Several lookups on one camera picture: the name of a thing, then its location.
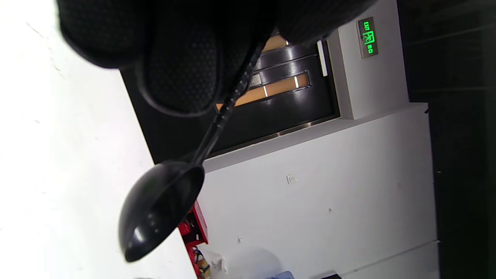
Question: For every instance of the person's left hand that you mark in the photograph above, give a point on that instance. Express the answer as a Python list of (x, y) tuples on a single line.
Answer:
[(182, 46)]

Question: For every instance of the white bar fixture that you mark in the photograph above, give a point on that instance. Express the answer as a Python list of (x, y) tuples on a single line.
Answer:
[(322, 58)]

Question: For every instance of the red fire extinguisher cabinet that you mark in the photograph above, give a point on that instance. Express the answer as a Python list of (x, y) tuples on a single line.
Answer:
[(195, 228)]

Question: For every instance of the green lit exit sign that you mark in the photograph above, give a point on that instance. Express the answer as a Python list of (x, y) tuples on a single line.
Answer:
[(367, 38)]

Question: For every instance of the yellow label red fire extinguisher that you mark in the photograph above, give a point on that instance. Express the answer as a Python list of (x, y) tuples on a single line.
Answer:
[(192, 256)]

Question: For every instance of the white crumpled plastic sheet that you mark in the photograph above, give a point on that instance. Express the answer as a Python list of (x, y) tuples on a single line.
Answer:
[(217, 263)]

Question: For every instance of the worn printed cardboard box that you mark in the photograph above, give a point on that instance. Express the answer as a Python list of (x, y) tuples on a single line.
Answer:
[(204, 270)]

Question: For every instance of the small clear wall hook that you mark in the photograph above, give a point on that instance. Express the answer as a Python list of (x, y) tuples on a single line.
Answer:
[(291, 179)]

